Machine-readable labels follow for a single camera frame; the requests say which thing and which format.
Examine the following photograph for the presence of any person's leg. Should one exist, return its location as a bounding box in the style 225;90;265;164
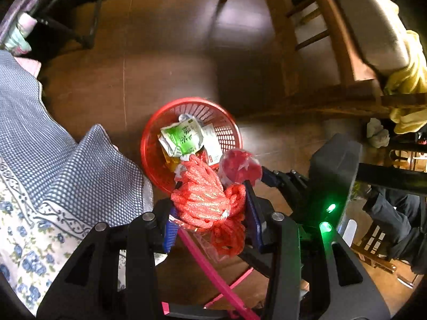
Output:
362;185;427;270

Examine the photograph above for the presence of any pink plastic rod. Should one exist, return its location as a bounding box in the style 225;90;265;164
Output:
162;228;262;320

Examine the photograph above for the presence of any brown wooden chair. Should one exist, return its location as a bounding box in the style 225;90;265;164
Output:
218;0;427;121

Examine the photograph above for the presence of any orange packet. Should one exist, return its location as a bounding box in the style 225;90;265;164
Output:
163;150;183;173

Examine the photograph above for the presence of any wooden stool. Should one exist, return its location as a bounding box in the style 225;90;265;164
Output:
350;222;421;289

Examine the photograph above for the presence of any yellow cloth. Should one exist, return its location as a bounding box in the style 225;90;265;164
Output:
383;30;427;134

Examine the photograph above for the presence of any white paper packet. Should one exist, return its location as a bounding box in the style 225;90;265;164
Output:
200;123;223;166

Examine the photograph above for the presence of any beige seat cushion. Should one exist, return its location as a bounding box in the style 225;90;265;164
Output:
337;0;411;74

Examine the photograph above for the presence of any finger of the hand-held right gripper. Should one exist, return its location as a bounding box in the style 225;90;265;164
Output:
261;166;311;207

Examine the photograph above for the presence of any black metal rack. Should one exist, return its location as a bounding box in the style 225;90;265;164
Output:
31;0;103;49

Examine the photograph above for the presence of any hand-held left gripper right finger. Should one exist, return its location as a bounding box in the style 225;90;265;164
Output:
245;180;391;320

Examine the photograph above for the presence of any red plastic basket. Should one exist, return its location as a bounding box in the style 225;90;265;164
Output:
140;98;242;195

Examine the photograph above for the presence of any green tissue packet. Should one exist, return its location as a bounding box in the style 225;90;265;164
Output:
158;115;205;158

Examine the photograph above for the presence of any mint and pink cloth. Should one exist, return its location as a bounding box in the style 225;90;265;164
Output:
3;11;37;54

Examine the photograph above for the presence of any grey crumpled cloth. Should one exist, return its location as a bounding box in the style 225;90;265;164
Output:
367;118;390;149

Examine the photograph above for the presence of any blue floral bed sheet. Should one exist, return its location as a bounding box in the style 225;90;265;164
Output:
0;50;154;317

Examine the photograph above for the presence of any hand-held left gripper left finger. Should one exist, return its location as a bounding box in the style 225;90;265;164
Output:
37;200;177;320

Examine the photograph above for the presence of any red ball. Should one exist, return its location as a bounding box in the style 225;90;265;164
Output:
218;149;264;187

